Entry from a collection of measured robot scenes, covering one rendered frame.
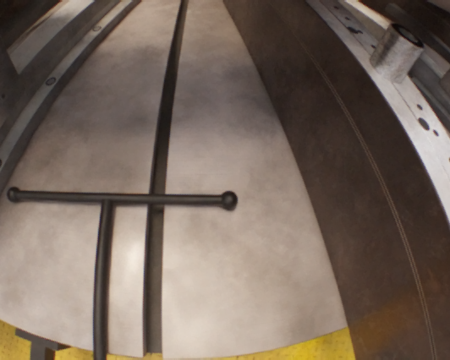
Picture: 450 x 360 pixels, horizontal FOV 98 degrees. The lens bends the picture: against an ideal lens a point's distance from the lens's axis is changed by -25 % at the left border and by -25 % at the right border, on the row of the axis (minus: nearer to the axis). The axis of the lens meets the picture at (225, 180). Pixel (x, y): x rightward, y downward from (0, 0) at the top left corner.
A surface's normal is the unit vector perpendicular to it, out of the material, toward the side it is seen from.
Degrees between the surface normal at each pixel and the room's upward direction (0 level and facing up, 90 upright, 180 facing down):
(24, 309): 0
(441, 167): 0
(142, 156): 0
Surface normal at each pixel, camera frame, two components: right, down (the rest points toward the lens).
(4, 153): 0.12, -0.47
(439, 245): -0.97, 0.13
